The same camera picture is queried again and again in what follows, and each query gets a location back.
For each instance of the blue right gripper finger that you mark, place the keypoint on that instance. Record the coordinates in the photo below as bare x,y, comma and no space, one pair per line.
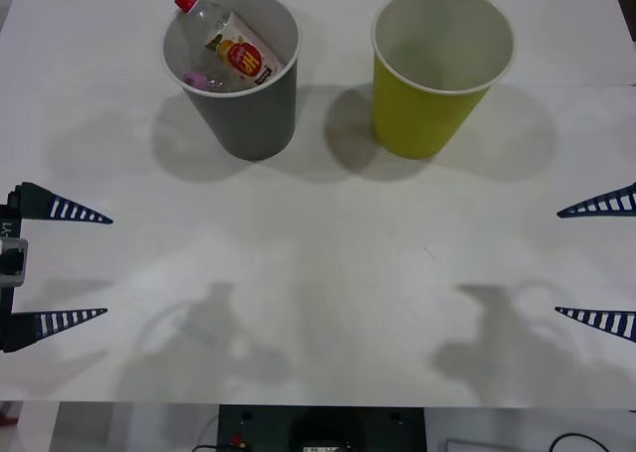
608,319
613,204

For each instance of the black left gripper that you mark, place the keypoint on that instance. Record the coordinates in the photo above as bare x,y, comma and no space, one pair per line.
11,218

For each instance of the red-capped clear plastic bottle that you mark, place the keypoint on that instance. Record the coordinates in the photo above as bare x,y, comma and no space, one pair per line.
238,49

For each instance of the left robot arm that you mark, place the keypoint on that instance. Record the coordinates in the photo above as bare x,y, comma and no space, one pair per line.
12,263

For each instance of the yellow-green plastic bin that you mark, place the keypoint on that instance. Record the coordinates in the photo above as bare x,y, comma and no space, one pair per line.
422,119

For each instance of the pink-capped clear plastic bottle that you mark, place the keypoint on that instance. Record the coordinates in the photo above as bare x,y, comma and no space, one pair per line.
196,78

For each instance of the grey plastic bin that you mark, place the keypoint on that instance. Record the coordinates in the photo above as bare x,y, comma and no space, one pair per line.
248,124

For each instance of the black robot torso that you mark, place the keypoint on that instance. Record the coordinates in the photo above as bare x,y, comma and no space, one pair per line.
320,429

